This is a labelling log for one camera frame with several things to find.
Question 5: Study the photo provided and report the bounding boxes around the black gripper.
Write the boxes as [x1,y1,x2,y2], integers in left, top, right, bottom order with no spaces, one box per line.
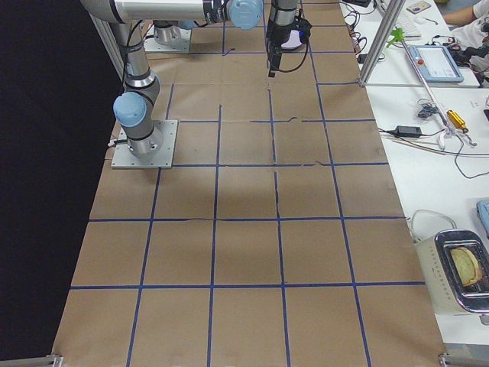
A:
[266,22,292,78]

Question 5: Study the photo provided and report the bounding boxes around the white plate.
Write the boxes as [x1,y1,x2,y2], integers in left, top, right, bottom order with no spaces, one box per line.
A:
[281,30,303,52]

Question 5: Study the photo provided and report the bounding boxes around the green plastic clip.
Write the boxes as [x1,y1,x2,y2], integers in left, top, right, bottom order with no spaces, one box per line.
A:
[386,28,404,48]

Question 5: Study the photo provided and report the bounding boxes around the wooden chopstick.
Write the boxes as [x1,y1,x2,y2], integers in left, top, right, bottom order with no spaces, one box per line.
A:
[392,139,448,154]

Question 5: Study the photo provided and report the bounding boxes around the black power adapter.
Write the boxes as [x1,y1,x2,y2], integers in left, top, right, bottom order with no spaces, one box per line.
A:
[393,125,423,138]

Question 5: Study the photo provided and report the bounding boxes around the white keyboard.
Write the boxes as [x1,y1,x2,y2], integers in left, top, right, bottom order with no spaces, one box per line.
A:
[395,13,421,40]

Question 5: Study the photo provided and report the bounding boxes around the tangled earphones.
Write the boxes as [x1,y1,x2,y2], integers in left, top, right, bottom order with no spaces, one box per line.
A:
[416,98,439,120]

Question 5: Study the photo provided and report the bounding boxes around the blue teach pendant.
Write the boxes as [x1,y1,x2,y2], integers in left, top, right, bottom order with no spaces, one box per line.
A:
[407,45,464,83]

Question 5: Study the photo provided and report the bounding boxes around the brown paper table cover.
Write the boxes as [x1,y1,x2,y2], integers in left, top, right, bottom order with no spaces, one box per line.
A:
[53,1,443,366]

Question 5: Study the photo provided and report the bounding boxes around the long white measuring stick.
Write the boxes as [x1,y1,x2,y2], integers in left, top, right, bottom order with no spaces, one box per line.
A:
[400,40,455,136]

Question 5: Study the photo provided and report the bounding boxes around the yellow cylindrical tool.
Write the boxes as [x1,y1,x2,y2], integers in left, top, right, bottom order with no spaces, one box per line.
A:
[446,110,468,133]

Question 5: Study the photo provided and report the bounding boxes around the person in white shirt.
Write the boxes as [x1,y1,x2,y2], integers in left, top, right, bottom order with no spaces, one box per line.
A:
[442,0,488,74]

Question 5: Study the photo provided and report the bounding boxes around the blue box corner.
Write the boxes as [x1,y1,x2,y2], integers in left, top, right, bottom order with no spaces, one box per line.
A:
[476,199,489,237]

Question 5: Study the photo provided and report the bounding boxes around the cream toaster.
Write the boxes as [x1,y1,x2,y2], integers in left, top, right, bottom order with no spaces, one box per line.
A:
[414,229,488,326]

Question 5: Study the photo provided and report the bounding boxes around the toasted bread slice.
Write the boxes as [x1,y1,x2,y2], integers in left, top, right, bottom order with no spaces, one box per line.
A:
[450,247,483,287]

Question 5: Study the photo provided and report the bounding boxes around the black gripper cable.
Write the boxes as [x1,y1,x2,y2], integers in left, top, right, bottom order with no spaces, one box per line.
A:
[277,41,310,73]

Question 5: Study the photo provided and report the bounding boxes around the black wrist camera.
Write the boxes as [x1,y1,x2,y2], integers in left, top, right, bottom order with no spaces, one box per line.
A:
[296,18,312,44]

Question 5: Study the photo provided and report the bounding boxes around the aluminium frame post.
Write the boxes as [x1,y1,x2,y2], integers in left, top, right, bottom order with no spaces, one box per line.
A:
[358,0,404,86]

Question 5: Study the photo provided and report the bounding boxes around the white toaster cable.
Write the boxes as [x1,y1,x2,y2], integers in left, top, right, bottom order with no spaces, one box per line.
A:
[406,208,458,243]

